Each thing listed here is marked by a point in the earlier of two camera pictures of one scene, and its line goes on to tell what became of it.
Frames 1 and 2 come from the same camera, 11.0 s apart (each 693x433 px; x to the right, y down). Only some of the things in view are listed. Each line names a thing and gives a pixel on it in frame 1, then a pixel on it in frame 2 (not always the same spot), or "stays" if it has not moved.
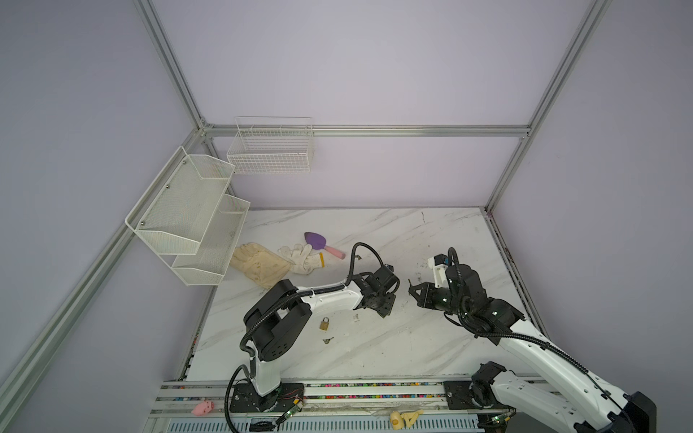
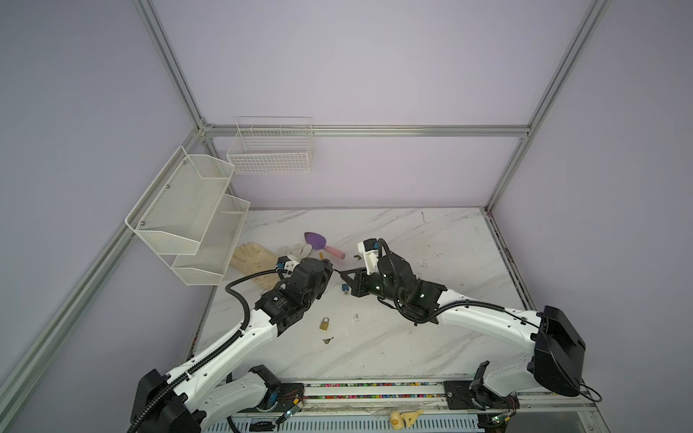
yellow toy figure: [397, 419] stays
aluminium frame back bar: [364, 130] stays
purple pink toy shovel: [318, 242] stays
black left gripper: [389, 304] -> [326, 276]
